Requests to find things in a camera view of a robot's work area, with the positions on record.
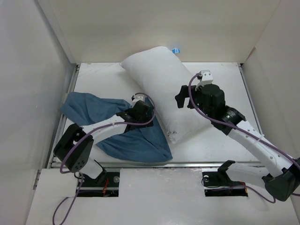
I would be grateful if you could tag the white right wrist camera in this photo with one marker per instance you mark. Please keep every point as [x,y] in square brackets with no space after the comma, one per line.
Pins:
[204,77]

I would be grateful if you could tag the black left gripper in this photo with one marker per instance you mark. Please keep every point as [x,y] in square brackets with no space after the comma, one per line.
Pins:
[147,117]

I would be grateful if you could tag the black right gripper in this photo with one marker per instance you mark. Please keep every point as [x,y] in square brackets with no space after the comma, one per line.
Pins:
[180,97]

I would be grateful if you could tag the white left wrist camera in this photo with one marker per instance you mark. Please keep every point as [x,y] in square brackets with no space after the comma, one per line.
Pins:
[138,97]

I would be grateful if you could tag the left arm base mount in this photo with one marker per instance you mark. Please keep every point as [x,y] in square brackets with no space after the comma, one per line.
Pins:
[108,187]

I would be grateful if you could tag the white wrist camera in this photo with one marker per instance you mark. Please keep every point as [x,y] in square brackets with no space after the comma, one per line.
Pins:
[138,97]
[204,77]

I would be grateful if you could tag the white pillow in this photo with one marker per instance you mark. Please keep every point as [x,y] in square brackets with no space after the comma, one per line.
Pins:
[161,74]

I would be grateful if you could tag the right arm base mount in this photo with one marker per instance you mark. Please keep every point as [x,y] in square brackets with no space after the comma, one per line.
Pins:
[217,184]

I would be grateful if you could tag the blue pillowcase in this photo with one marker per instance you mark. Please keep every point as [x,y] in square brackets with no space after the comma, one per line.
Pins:
[146,145]

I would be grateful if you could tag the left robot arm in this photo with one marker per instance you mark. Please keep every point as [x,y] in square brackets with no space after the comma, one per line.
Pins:
[74,147]

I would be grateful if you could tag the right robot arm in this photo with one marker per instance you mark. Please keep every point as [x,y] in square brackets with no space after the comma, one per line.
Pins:
[280,175]

